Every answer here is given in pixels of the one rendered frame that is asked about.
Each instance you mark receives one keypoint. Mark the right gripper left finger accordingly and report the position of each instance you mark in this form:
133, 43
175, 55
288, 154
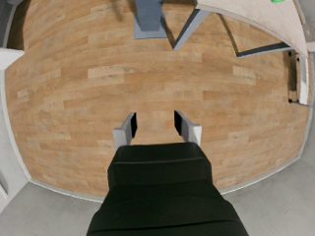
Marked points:
122, 134

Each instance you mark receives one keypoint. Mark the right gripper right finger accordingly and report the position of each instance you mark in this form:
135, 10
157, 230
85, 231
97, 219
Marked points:
192, 134

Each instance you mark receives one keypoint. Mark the beige table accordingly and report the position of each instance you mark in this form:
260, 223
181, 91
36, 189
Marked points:
256, 16

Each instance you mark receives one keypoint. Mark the white desk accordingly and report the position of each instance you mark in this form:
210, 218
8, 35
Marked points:
10, 59

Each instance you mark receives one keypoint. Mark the green block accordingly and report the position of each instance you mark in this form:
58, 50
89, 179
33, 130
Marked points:
278, 1

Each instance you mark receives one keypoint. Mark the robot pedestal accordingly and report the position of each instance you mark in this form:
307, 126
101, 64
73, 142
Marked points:
149, 19

